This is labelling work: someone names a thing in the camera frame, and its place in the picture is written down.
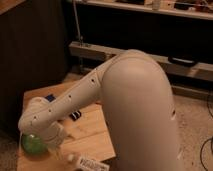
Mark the green bowl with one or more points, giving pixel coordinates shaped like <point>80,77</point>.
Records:
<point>32,144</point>

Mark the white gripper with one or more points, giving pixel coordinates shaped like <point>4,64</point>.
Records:
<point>54,135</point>

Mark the clear plastic bottle white label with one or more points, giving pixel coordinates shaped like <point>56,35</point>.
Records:
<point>82,163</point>

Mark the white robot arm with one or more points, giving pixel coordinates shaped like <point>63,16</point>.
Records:
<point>138,106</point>

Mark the blue sponge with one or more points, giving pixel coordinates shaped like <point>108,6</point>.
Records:
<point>50,97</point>

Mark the black handle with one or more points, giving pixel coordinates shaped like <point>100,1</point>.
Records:
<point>185,63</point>

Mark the metal pole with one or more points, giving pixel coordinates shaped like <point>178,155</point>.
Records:
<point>80,39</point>

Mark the wooden table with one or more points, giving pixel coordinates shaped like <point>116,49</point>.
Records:
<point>89,136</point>

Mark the grey metal bench rail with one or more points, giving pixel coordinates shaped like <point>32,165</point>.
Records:
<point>171,65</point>

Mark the upper shelf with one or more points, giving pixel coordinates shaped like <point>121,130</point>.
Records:
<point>140,8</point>

